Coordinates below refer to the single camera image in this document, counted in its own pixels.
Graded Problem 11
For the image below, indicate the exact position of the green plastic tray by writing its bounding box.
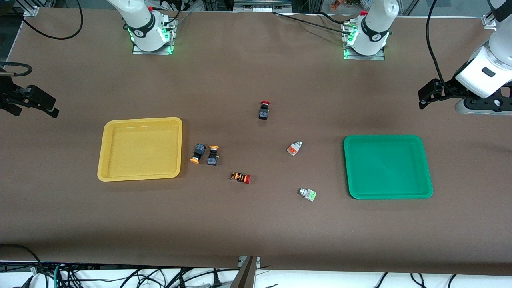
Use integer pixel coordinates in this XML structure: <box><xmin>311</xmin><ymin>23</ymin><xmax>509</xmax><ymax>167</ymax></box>
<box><xmin>343</xmin><ymin>135</ymin><xmax>434</xmax><ymax>200</ymax></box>

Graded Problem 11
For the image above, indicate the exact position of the red button orange striped body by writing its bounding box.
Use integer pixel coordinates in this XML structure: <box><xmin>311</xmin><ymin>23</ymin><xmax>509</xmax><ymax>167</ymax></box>
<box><xmin>230</xmin><ymin>171</ymin><xmax>252</xmax><ymax>185</ymax></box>

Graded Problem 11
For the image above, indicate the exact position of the black right gripper cable loop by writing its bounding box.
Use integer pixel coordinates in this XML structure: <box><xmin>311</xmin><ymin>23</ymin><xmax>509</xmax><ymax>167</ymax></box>
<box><xmin>0</xmin><ymin>62</ymin><xmax>33</xmax><ymax>77</ymax></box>

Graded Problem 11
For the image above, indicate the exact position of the grey table support post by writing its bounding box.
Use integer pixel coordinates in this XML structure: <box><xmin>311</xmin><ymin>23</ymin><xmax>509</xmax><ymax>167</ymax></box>
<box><xmin>230</xmin><ymin>256</ymin><xmax>260</xmax><ymax>288</ymax></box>

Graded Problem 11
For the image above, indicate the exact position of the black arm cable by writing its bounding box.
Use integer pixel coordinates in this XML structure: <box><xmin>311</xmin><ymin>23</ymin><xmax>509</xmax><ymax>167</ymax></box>
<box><xmin>426</xmin><ymin>0</ymin><xmax>447</xmax><ymax>86</ymax></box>
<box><xmin>16</xmin><ymin>0</ymin><xmax>84</xmax><ymax>40</ymax></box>

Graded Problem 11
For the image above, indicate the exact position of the black cable on tabletop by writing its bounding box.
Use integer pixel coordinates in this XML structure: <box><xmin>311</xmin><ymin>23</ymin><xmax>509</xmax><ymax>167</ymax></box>
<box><xmin>272</xmin><ymin>11</ymin><xmax>353</xmax><ymax>31</ymax></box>

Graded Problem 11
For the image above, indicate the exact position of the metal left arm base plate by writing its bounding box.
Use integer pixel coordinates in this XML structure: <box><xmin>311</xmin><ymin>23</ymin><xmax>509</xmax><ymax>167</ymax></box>
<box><xmin>342</xmin><ymin>20</ymin><xmax>386</xmax><ymax>62</ymax></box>

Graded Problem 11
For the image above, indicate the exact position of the aluminium rail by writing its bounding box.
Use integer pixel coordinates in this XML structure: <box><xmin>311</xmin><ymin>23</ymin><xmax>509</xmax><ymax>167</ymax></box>
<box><xmin>234</xmin><ymin>0</ymin><xmax>293</xmax><ymax>12</ymax></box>

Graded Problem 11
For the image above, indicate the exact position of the black floor cable loop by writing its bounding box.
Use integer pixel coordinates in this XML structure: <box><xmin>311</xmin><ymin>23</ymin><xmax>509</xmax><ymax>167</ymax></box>
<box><xmin>0</xmin><ymin>243</ymin><xmax>43</xmax><ymax>276</ymax></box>

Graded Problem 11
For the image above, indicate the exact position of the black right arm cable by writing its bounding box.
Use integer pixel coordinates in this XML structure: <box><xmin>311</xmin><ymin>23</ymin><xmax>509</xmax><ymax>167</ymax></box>
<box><xmin>16</xmin><ymin>0</ymin><xmax>84</xmax><ymax>40</ymax></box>

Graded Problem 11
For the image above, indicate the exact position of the yellow plastic tray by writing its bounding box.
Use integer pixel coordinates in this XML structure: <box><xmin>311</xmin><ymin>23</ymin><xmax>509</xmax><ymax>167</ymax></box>
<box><xmin>97</xmin><ymin>117</ymin><xmax>183</xmax><ymax>182</ymax></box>

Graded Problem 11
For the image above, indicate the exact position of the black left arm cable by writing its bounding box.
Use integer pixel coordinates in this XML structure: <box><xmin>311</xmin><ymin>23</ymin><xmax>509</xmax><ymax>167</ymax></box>
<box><xmin>426</xmin><ymin>0</ymin><xmax>447</xmax><ymax>86</ymax></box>

